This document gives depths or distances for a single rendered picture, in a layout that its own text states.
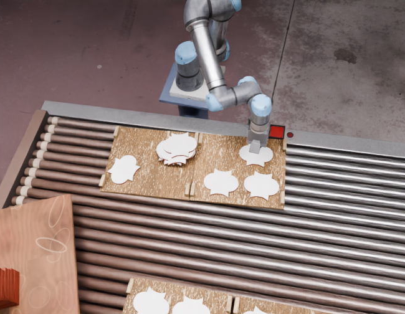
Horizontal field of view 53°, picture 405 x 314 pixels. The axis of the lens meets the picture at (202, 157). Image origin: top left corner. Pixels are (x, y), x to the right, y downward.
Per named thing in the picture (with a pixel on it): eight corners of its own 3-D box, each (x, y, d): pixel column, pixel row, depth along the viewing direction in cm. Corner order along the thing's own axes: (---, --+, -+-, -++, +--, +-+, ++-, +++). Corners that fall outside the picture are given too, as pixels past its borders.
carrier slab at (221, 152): (200, 134, 198) (200, 133, 197) (286, 141, 194) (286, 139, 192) (189, 200, 181) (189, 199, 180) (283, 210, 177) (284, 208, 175)
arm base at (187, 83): (177, 70, 223) (176, 56, 215) (205, 71, 222) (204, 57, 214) (173, 91, 215) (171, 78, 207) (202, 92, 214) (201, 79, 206)
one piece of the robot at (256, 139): (243, 134, 163) (242, 156, 177) (265, 139, 161) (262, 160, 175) (250, 111, 169) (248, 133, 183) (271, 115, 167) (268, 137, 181)
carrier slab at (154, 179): (118, 128, 203) (117, 126, 202) (200, 135, 198) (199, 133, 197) (100, 192, 186) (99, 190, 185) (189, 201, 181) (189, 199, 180)
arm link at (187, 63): (173, 63, 213) (171, 43, 201) (198, 56, 214) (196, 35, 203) (180, 79, 206) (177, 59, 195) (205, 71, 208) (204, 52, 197)
